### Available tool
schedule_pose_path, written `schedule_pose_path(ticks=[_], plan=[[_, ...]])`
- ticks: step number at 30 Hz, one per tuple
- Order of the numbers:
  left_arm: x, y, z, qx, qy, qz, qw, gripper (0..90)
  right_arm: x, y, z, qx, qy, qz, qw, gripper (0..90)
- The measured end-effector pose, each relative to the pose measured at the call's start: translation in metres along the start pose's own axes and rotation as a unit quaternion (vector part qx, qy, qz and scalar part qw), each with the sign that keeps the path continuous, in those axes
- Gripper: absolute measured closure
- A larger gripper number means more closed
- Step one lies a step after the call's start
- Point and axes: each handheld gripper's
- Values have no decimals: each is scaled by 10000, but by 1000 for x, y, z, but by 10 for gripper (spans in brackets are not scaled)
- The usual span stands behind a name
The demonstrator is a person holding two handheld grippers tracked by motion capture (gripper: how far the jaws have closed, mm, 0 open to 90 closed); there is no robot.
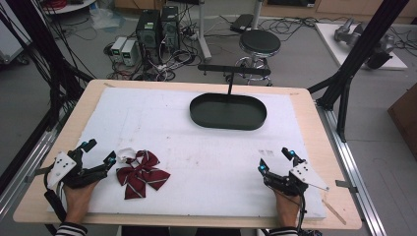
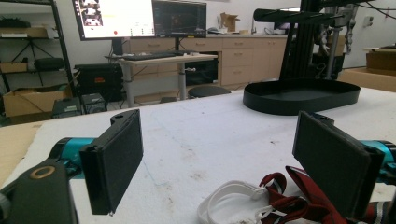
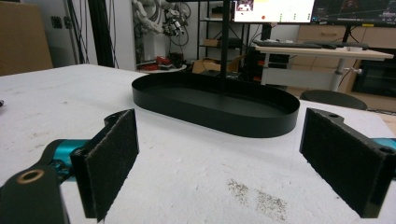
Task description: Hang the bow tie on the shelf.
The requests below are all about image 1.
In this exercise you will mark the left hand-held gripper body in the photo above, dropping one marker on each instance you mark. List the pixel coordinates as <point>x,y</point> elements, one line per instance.
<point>62,167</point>

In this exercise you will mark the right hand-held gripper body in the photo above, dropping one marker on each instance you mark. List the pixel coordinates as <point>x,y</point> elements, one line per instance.
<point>305,175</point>

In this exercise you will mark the maroon striped bow tie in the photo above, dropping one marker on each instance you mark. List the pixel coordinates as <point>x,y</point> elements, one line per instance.
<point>141,175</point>

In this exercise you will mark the black tray stand with crossbar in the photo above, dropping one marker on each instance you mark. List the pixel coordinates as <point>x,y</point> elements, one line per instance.
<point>227,113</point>

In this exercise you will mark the person's left hand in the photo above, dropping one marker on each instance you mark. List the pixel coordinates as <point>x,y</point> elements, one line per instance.
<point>78,203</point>

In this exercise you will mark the person's right hand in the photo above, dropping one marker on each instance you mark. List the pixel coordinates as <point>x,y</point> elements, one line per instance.
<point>286,209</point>

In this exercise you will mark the thin wooden stick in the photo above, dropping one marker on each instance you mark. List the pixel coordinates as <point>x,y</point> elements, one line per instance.
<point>334,212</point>

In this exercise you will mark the white foam board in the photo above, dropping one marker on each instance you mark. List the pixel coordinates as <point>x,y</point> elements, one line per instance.
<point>209,157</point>

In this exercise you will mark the grey bench power supply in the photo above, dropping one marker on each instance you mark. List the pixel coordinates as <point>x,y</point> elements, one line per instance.
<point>118,49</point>
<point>130,53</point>

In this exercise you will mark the brown wooden cabinet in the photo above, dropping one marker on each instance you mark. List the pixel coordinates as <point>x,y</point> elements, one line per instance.
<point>405,121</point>

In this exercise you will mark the black round stool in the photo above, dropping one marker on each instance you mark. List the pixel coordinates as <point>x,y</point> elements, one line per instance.
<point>260,42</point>

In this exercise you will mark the white floor platform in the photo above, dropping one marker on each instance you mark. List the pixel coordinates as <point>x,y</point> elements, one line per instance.
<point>331,42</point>

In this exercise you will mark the clear plastic bag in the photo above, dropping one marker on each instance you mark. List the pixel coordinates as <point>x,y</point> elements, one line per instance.
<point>106,18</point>

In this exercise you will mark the black computer tower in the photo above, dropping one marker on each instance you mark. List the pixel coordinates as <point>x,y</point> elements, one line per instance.
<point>170,28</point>
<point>148,31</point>

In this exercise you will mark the white cabinet on wheels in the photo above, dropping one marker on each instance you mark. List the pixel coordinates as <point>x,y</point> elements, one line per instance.
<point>11,39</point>

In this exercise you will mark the flat black box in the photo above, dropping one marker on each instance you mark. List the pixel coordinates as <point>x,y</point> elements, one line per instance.
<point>242,23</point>

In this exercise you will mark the round white table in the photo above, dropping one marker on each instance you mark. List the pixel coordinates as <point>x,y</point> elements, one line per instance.
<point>70,7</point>

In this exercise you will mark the white desk leg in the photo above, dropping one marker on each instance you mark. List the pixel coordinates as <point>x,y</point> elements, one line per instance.
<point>256,14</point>
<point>204,32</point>

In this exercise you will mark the metal table bracket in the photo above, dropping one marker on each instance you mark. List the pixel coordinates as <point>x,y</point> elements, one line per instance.
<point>37,173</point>
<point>346,186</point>

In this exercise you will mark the aluminium rail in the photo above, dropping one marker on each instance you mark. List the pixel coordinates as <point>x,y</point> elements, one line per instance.
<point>354,170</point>
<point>29,164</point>

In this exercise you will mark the black metal frame strut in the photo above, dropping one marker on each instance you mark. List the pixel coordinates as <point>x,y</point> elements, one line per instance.
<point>360,52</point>

